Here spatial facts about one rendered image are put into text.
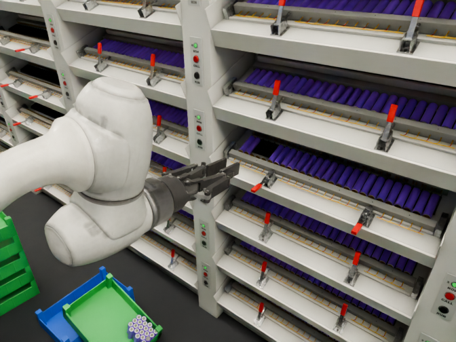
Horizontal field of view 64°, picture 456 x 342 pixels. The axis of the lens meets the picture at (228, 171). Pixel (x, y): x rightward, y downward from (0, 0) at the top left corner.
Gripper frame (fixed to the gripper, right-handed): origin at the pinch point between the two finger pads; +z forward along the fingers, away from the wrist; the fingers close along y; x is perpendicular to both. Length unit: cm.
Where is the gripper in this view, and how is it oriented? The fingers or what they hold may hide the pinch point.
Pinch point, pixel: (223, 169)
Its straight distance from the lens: 84.7
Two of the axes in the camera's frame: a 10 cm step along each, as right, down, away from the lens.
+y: -8.0, -3.0, 5.1
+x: -0.9, 9.1, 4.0
